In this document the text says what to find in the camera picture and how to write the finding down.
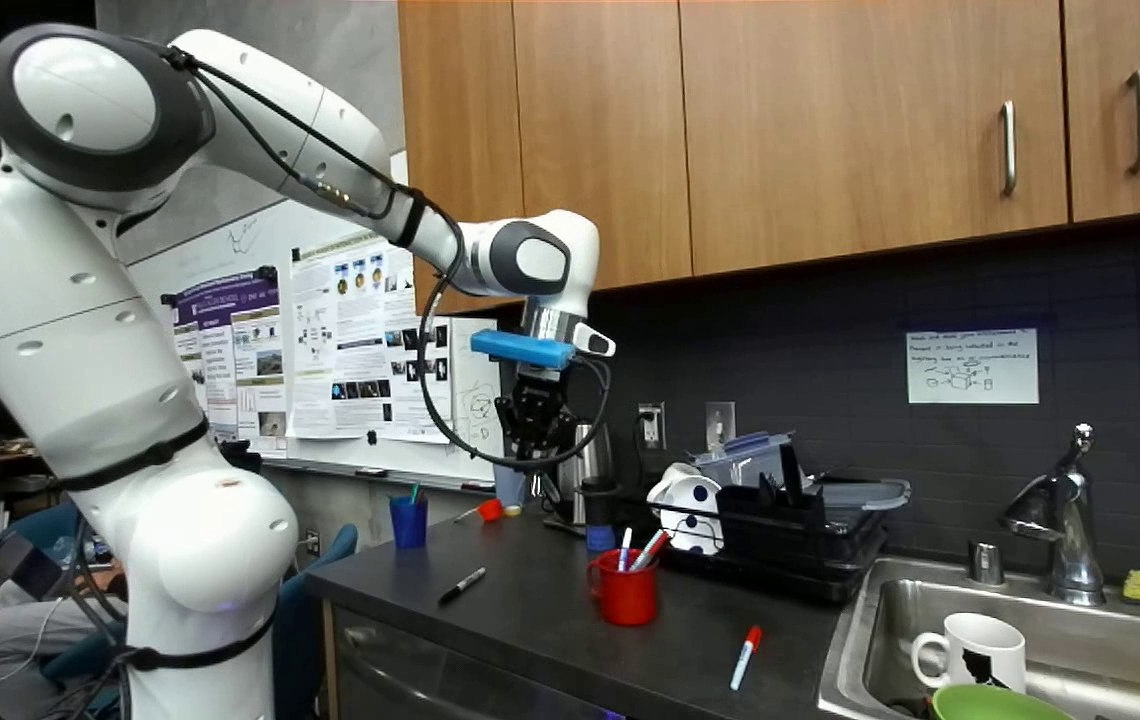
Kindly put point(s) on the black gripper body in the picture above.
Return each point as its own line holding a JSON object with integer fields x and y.
{"x": 537, "y": 395}

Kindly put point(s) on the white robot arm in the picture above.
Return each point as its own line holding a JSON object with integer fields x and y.
{"x": 75, "y": 304}

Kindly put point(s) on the blue pen cup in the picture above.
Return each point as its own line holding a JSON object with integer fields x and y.
{"x": 411, "y": 520}

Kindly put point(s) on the red mug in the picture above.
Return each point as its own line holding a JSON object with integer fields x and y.
{"x": 629, "y": 599}

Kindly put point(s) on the white mug with black pattern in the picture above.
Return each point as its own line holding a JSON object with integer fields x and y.
{"x": 982, "y": 655}

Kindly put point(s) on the whiteboard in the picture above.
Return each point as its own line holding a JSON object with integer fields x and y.
{"x": 471, "y": 415}

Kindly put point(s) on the translucent blue cup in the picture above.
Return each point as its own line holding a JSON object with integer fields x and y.
{"x": 508, "y": 485}

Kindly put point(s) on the small red object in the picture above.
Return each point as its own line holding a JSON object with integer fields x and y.
{"x": 491, "y": 510}

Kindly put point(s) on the small blue cup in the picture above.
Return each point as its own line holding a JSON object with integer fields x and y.
{"x": 600, "y": 537}

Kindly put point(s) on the white marker with blue print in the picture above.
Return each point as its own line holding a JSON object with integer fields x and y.
{"x": 627, "y": 545}

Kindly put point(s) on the white kitchen gadget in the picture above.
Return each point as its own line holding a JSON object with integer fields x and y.
{"x": 685, "y": 504}

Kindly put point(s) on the black marker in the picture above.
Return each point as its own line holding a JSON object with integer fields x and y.
{"x": 461, "y": 585}

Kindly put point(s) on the white research poster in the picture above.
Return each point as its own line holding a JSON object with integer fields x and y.
{"x": 341, "y": 333}

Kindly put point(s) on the blue chair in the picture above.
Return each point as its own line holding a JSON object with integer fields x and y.
{"x": 305, "y": 626}

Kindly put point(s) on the purple headed poster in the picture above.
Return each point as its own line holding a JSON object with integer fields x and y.
{"x": 233, "y": 347}

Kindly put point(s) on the white marker with red cap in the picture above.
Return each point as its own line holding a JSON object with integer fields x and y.
{"x": 745, "y": 658}

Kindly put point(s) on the wooden upper cabinets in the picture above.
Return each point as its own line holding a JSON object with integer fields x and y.
{"x": 792, "y": 132}

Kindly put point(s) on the stainless steel sink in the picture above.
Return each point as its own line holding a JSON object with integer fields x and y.
{"x": 860, "y": 643}

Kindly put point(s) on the small chrome sink knob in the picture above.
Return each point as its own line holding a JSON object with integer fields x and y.
{"x": 986, "y": 561}

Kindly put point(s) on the chrome faucet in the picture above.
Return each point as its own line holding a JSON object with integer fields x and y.
{"x": 1074, "y": 533}

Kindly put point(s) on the seated person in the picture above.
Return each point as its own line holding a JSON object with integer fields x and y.
{"x": 10, "y": 655}

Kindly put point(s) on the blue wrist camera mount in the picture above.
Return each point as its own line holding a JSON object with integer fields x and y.
{"x": 521, "y": 349}

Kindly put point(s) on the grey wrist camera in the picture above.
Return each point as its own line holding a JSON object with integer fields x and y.
{"x": 594, "y": 339}

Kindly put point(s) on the white wall outlet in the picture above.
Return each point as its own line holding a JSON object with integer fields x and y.
{"x": 723, "y": 427}
{"x": 654, "y": 427}

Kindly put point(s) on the white paper wall note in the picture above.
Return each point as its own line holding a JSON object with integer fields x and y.
{"x": 975, "y": 364}

